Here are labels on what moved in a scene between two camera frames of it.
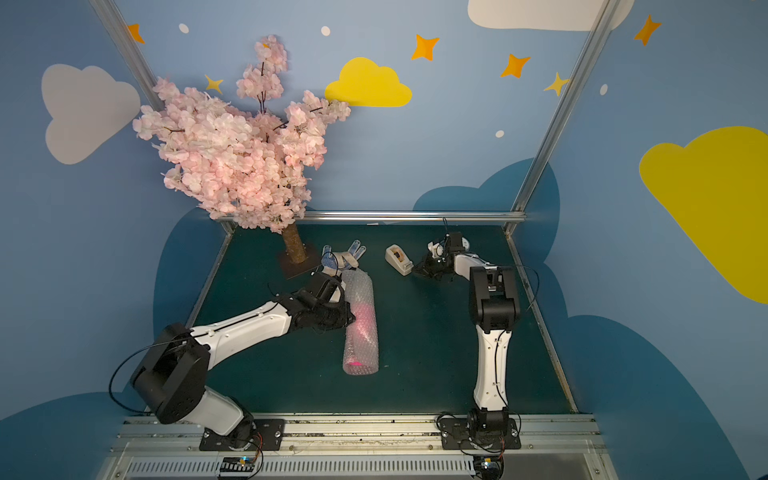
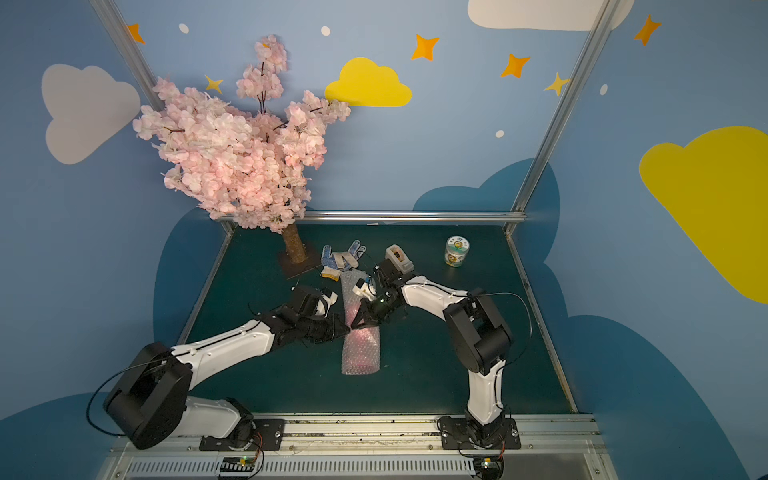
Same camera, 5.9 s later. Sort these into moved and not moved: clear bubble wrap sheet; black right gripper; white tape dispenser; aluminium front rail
Moved: black right gripper
Not moved: clear bubble wrap sheet; aluminium front rail; white tape dispenser
